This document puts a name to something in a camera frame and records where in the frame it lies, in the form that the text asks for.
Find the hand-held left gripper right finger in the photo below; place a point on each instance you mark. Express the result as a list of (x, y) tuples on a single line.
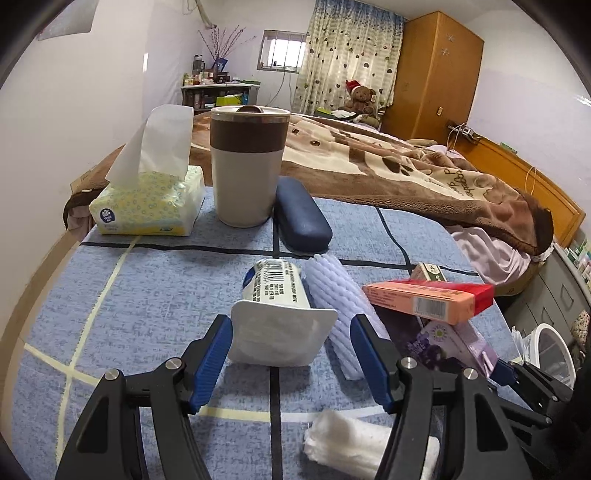
[(369, 362)]

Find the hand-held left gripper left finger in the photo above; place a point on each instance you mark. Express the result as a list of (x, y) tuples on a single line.
[(212, 362)]

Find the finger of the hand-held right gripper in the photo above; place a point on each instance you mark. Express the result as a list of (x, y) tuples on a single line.
[(501, 371), (526, 413)]

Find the white plastic bin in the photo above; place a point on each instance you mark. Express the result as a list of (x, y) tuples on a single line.
[(554, 350)]

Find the purple foam net sleeve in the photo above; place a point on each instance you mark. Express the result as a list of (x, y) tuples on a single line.
[(341, 304)]

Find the purple flower print box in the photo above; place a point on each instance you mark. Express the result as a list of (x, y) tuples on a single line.
[(443, 344)]

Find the white squeeze tube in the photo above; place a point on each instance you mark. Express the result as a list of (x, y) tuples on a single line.
[(277, 323)]

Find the white tissue wad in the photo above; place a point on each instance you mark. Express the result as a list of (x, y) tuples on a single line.
[(346, 438)]

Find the orange and red box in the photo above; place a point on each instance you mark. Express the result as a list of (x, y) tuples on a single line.
[(425, 300)]

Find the small green and white box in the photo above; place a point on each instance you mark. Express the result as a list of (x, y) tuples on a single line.
[(427, 272)]

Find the blue plaid table cover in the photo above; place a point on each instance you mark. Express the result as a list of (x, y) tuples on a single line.
[(138, 323)]

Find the grey drawer cabinet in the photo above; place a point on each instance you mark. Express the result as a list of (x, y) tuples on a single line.
[(540, 295)]

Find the floral quilted jacket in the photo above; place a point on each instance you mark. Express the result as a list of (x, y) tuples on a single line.
[(582, 325)]

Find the pink bedsheet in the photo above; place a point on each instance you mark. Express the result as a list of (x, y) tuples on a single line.
[(489, 254)]

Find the pile of medicine packets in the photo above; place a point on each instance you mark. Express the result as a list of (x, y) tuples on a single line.
[(582, 258)]

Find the dark blue glasses case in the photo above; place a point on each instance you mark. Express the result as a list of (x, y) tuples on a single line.
[(302, 217)]

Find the yellow tissue pack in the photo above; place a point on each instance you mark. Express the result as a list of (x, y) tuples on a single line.
[(147, 203)]

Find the beige cup with brown band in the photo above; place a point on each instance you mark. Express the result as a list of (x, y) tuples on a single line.
[(247, 184)]

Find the wooden headboard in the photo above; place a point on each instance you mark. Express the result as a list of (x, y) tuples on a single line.
[(521, 180)]

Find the brown paw print blanket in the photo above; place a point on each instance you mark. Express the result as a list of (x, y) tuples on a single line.
[(392, 166)]

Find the power strip with chargers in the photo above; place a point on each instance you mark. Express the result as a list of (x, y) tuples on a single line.
[(466, 130)]

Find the teddy bear with red hat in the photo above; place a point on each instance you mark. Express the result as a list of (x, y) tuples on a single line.
[(362, 99)]

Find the cluttered desk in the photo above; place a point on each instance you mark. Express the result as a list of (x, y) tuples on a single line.
[(203, 97)]

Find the wooden wardrobe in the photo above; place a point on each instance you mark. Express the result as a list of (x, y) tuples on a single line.
[(434, 74)]

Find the heart print curtain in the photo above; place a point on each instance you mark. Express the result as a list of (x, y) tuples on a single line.
[(351, 50)]

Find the dried branches in vase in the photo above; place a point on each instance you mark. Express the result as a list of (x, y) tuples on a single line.
[(221, 46)]

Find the small window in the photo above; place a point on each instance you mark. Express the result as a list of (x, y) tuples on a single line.
[(281, 50)]

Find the wrapped air conditioner pipe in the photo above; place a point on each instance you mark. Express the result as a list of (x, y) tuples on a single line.
[(205, 11)]

